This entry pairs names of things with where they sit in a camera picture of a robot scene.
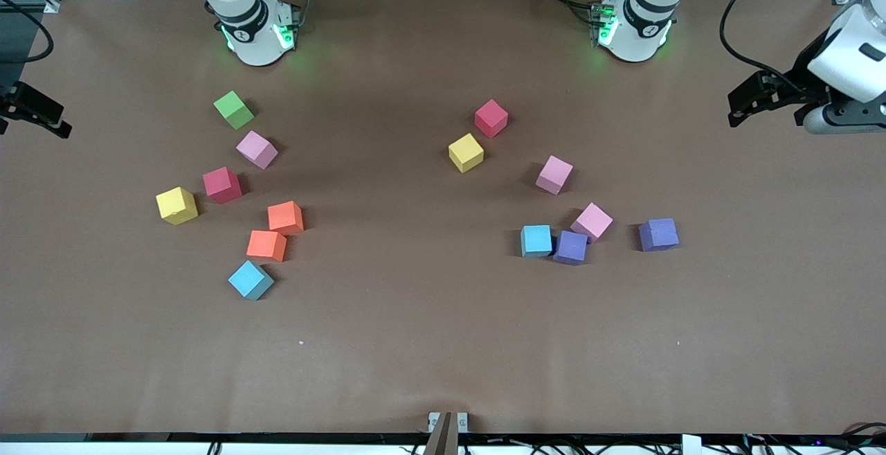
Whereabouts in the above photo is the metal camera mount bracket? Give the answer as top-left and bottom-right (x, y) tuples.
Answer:
(428, 411), (469, 455)

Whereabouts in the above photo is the yellow foam cube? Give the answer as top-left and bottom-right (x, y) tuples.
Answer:
(449, 133), (485, 173)
(156, 186), (199, 226)

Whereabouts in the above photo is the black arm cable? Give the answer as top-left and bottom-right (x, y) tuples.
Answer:
(0, 0), (55, 64)
(718, 0), (807, 92)

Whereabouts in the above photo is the orange foam cube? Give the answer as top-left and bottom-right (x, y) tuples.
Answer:
(246, 230), (287, 262)
(268, 201), (305, 235)

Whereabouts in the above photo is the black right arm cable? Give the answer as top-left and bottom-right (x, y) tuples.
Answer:
(0, 0), (55, 64)

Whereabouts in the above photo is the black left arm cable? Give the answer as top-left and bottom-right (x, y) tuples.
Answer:
(718, 0), (807, 92)

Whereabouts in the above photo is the purple foam cube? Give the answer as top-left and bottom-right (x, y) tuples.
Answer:
(552, 231), (588, 265)
(638, 218), (680, 253)

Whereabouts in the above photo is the green foam cube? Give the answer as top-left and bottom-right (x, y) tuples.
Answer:
(213, 91), (255, 130)

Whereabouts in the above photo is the pink foam cube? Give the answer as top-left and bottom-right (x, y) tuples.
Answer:
(236, 130), (279, 170)
(535, 155), (574, 195)
(570, 202), (614, 243)

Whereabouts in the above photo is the blue foam cube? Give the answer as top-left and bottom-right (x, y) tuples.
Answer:
(228, 260), (275, 301)
(521, 225), (553, 258)

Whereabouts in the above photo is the red foam cube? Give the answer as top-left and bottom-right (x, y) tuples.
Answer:
(203, 167), (244, 204)
(475, 99), (509, 139)

